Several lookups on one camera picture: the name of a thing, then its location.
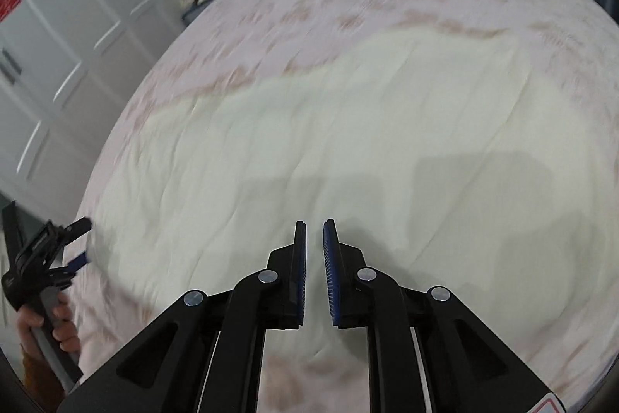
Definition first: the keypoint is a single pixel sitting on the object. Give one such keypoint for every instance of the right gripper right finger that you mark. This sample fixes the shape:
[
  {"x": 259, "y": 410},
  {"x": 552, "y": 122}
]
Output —
[{"x": 427, "y": 352}]

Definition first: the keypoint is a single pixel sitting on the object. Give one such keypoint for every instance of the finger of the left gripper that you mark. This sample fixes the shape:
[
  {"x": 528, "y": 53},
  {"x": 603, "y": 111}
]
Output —
[{"x": 77, "y": 263}]

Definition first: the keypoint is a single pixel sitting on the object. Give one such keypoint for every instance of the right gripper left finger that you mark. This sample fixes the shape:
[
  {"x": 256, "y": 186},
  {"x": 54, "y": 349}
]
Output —
[{"x": 203, "y": 353}]

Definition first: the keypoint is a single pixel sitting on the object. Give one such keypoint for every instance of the cream quilted jacket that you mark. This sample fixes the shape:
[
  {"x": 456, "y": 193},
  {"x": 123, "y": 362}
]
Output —
[{"x": 447, "y": 159}]

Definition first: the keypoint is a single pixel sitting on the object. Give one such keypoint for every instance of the white wardrobe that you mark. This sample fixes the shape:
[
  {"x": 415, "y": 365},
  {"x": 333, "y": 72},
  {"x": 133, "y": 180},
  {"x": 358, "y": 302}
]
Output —
[{"x": 68, "y": 68}]

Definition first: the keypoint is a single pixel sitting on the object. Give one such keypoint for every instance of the pink butterfly bedspread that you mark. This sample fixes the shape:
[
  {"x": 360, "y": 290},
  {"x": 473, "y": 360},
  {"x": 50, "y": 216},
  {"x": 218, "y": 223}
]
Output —
[{"x": 235, "y": 43}]

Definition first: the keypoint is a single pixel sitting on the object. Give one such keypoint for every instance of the grey nightstand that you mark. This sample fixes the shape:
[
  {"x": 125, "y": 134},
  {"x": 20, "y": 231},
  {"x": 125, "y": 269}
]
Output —
[{"x": 194, "y": 12}]

